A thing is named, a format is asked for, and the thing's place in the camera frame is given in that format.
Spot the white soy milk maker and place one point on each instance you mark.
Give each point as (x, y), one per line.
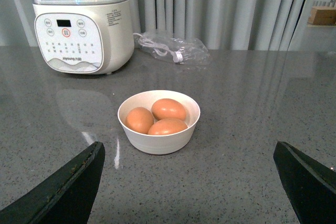
(84, 36)

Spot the white ceramic bowl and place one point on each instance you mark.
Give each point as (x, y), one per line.
(162, 144)

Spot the clear plastic bag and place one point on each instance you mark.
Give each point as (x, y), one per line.
(162, 45)

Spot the brown cardboard box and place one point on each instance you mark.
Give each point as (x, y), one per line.
(322, 15)

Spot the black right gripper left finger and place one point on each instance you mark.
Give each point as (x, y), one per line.
(66, 196)

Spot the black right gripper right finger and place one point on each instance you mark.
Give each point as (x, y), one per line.
(309, 185)

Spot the grey curtain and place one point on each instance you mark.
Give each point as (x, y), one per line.
(227, 24)

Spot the brown egg left in bowl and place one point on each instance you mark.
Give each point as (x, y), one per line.
(139, 120)

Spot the brown egg back in bowl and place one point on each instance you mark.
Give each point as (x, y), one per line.
(168, 108)

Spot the brown egg in bowl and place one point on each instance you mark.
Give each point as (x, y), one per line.
(167, 126)
(139, 120)
(168, 108)

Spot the brown egg front in bowl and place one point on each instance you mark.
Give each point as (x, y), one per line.
(167, 126)

